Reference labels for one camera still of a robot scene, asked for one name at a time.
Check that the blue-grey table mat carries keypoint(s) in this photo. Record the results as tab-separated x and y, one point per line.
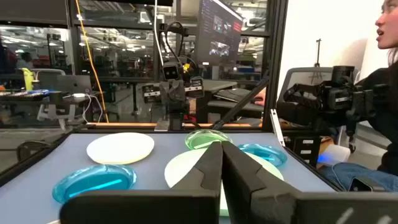
149	174

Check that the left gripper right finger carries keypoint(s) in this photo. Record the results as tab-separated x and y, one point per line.
264	205

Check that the silver metal bracket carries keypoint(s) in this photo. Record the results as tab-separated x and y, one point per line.
276	127

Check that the person's hand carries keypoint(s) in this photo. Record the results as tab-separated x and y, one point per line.
260	98

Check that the green bowl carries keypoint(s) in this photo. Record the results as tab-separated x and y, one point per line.
199	138

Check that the black tripod stand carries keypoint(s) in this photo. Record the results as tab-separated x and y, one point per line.
317	53

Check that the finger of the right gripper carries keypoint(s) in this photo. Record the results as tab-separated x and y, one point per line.
194	88
152	93

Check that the light wooden table board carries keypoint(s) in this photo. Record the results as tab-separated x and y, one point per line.
130	125

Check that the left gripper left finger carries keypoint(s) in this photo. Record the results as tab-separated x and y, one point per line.
149	207

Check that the black smartphone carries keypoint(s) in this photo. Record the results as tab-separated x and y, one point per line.
360	185

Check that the black keyboard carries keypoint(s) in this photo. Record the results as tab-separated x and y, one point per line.
233	95

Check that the yellow-green bottle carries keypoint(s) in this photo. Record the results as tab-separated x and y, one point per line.
28	79

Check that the grey laptop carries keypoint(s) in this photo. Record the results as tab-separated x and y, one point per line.
73	84

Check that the white plastic plate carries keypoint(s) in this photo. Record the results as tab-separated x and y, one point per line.
120	147

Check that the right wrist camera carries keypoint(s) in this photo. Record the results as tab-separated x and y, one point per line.
171	71

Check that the large green plastic plate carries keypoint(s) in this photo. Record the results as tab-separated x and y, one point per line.
183	168

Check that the grey office chair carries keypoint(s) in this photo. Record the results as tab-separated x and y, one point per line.
298	77

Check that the black computer monitor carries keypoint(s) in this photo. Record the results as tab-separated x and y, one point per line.
217	31

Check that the blue translucent plastic plate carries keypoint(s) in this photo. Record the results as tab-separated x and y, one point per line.
93	183

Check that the blue bowl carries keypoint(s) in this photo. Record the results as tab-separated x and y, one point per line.
267	154

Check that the black drawer cabinet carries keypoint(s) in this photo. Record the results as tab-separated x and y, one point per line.
306	151

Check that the grey desk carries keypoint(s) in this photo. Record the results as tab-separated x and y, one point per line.
217	84

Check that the white box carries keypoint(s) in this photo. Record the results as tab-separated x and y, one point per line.
337	152

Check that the person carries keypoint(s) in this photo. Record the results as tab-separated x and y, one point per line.
385	124
25	60

